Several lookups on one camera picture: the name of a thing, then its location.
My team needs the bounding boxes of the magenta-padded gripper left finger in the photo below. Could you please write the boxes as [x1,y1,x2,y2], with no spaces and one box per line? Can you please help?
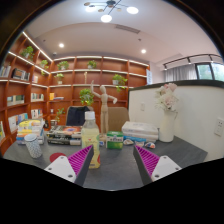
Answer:
[44,144,95,187]

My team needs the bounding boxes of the white wall socket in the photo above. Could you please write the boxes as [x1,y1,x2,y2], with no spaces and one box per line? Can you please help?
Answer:
[214,117,224,137]

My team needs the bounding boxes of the stack of dark books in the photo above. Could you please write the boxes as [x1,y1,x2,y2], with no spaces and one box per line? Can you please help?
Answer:
[45,125,83,147]

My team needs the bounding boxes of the small blue orange wrapped candy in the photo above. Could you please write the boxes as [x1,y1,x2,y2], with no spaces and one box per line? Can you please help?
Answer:
[144,141,157,150]

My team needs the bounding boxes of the dark office chair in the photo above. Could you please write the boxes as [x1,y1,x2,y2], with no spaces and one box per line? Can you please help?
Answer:
[65,105,91,127]

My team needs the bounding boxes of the clear bottle with yellow drink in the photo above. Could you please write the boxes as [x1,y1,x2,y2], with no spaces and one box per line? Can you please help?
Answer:
[81,110,101,169]

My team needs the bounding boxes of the ceiling lamp with round bulbs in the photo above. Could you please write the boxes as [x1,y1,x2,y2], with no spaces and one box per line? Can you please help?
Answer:
[83,0,140,24]

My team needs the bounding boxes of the pink and white flower bouquet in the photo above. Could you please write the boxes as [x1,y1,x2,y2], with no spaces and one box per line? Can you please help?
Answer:
[154,82,179,113]

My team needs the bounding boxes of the light grey curtain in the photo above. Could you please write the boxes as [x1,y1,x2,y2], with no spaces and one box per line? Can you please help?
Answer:
[164,63,198,83]

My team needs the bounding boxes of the green and white box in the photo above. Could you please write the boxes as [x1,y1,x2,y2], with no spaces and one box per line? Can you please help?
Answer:
[105,130,125,150]

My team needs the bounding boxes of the brown wooden shelf unit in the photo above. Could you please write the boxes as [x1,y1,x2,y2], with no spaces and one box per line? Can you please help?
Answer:
[0,31,150,156]

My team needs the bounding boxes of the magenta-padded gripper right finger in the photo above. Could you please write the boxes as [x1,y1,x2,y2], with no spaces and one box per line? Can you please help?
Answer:
[133,144,183,186]

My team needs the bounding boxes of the wooden artist mannequin figure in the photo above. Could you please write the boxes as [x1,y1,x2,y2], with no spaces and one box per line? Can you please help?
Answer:
[90,79,118,134]

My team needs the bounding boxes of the tall white vase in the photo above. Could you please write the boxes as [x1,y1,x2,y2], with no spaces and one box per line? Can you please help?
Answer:
[158,109,177,143]

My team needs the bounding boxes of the tan chair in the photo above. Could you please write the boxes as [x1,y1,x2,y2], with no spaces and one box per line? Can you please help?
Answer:
[107,106,130,133]

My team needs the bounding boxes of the white mug with grey pattern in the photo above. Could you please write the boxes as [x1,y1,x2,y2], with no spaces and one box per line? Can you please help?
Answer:
[23,133,44,159]

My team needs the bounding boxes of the black ceiling track rail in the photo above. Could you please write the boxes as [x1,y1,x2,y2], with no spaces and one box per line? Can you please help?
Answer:
[162,53,224,71]

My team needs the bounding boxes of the dark framed window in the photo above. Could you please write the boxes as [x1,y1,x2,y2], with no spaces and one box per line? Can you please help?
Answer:
[195,61,224,82]

